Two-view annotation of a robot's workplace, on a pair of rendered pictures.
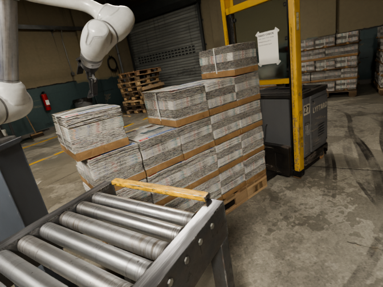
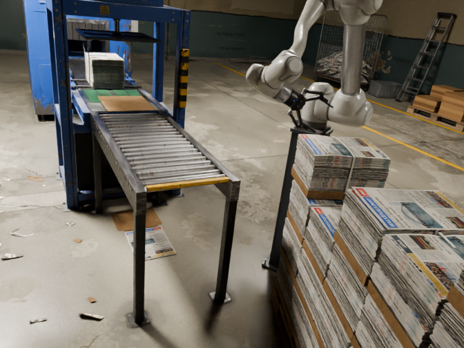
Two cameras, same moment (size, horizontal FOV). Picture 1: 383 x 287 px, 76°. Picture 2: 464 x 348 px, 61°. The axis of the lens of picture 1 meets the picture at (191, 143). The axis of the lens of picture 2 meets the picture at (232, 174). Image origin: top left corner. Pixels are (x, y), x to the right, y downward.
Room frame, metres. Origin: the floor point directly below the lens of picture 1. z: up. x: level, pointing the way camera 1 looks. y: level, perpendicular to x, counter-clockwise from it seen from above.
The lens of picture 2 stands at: (1.72, -1.31, 1.65)
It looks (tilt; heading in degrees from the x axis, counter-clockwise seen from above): 24 degrees down; 116
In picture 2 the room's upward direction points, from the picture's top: 7 degrees clockwise
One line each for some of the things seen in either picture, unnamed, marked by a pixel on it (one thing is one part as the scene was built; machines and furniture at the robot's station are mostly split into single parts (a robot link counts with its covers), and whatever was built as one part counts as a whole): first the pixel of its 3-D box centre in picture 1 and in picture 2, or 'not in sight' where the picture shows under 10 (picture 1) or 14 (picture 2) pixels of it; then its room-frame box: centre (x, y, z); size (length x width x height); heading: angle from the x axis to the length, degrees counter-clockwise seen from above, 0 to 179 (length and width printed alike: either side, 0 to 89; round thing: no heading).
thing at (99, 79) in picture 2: not in sight; (104, 70); (-1.06, 1.45, 0.93); 0.38 x 0.30 x 0.26; 145
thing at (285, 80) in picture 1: (264, 82); not in sight; (2.38, -0.80, 0.92); 0.57 x 0.01 x 0.05; 36
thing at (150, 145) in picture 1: (174, 178); (353, 320); (1.68, 0.17, 0.42); 1.17 x 0.39 x 0.83; 126
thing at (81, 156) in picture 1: (99, 146); (313, 181); (1.30, 0.50, 0.86); 0.29 x 0.16 x 0.04; 126
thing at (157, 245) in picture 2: not in sight; (149, 242); (0.22, 0.57, 0.00); 0.37 x 0.28 x 0.01; 145
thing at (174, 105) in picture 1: (175, 105); (403, 236); (1.76, 0.07, 0.95); 0.38 x 0.29 x 0.23; 36
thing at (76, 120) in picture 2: not in sight; (118, 146); (-0.59, 1.12, 0.38); 0.94 x 0.69 x 0.63; 55
